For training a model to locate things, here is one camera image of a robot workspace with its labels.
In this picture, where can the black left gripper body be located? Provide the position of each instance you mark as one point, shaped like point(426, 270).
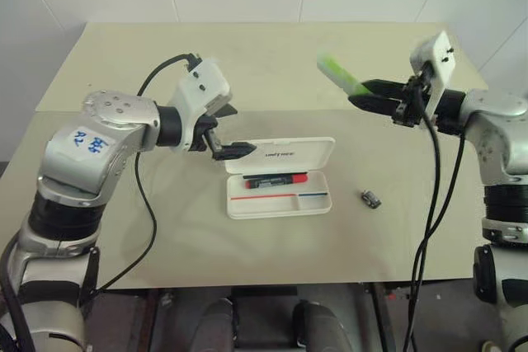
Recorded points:
point(204, 128)

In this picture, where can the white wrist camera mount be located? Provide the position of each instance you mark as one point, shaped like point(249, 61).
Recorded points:
point(206, 80)
point(439, 59)

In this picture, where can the red marker with black label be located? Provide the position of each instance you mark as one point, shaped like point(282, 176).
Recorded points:
point(274, 181)

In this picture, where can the white label with blue writing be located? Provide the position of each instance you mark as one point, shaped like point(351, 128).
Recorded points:
point(87, 142)

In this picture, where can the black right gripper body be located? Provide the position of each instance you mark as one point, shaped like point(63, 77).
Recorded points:
point(406, 109)

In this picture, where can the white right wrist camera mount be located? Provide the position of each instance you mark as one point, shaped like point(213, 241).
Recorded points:
point(439, 59)

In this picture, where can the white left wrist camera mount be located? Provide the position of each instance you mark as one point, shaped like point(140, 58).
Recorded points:
point(206, 80)

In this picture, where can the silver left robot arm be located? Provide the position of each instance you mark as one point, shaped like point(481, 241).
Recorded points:
point(119, 121)

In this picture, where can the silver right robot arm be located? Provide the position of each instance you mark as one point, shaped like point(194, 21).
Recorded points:
point(499, 121)

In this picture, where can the green marker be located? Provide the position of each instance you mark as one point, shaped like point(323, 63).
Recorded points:
point(338, 69)

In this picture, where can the small silver black clip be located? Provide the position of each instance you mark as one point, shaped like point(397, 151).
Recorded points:
point(371, 198)

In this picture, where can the white plastic pencil case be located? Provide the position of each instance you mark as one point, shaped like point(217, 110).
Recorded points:
point(268, 207)

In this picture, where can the dark rounded shape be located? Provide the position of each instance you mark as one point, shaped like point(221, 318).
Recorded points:
point(319, 325)

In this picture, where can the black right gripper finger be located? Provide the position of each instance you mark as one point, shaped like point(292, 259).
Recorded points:
point(383, 86)
point(373, 104)

